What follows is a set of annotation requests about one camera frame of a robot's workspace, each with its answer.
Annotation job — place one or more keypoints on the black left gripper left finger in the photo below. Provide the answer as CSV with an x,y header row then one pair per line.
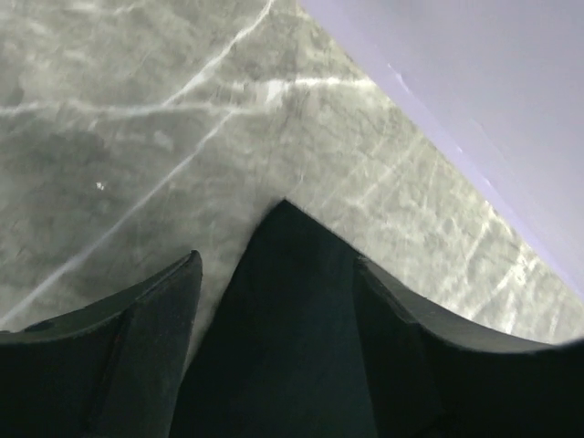
x,y
110,369

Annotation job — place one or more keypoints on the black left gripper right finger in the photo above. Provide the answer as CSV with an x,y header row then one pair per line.
x,y
432,373

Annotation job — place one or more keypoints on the black t-shirt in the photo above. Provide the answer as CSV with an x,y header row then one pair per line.
x,y
282,356

